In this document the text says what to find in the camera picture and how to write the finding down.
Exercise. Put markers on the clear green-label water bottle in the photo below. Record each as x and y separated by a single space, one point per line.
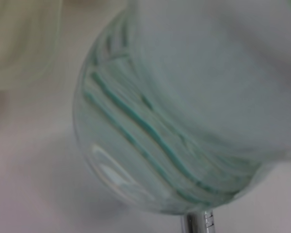
184 97

